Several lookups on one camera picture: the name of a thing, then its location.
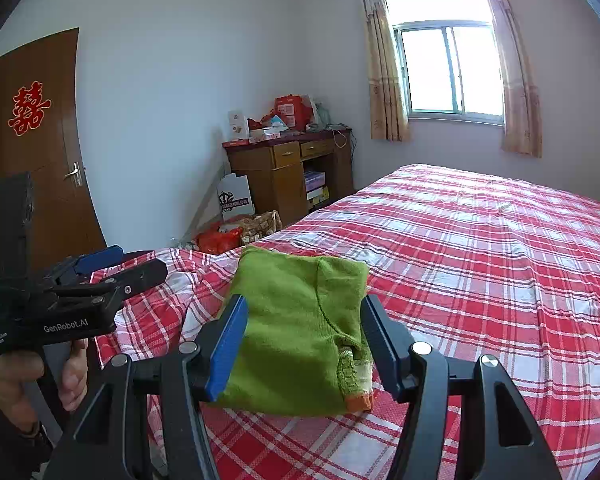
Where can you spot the red paper door decoration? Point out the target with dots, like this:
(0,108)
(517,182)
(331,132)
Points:
(29,109)

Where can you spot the sliding glass window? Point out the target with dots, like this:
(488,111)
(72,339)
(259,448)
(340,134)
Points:
(450,65)

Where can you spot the white printed box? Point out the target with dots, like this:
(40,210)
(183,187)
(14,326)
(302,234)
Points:
(238,126)

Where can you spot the beige patterned curtain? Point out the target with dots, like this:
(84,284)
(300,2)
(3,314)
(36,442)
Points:
(517,85)
(385,70)

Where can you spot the person's left forearm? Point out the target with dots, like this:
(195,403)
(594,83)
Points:
(5,455)

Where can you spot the green striped knit sweater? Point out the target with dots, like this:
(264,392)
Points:
(290,330)

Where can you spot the red plastic bag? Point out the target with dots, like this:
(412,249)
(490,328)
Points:
(219,240)

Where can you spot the white paper bag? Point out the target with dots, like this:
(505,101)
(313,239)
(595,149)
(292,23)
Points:
(235,197)

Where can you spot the red gift box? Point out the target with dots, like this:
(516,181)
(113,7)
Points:
(292,110)

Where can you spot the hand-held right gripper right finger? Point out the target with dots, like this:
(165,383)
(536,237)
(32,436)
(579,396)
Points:
(385,355)

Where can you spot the floral patterned bag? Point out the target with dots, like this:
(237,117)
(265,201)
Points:
(262,227)

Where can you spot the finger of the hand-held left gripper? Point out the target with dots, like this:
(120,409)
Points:
(102,256)
(130,277)

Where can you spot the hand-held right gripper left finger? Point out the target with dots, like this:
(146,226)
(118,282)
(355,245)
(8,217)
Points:
(225,355)

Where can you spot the person's left hand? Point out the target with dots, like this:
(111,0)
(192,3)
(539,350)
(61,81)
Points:
(7,390)

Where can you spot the bed with red plaid sheet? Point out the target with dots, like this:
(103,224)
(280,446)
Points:
(480,270)

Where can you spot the stack of boxes in desk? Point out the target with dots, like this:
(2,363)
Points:
(315,190)

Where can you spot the brown wooden desk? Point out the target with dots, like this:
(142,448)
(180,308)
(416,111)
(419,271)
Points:
(275,180)

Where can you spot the brown wooden door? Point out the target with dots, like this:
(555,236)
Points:
(35,170)

